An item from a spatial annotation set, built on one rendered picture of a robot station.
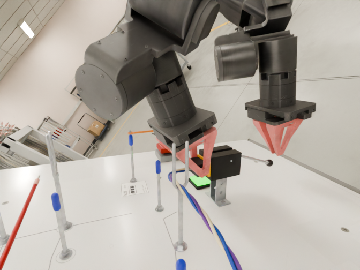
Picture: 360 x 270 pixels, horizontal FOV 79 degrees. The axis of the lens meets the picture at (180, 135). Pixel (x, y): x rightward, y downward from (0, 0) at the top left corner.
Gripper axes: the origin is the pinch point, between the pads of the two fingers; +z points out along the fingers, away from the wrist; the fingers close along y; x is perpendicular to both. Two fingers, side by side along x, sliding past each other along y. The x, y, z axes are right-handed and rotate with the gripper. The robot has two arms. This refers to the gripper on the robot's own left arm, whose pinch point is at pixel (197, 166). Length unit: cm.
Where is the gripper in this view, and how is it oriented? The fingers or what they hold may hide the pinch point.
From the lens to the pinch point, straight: 35.2
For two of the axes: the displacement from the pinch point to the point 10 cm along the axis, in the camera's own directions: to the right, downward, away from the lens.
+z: 3.5, 8.3, 4.3
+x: 8.3, -4.9, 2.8
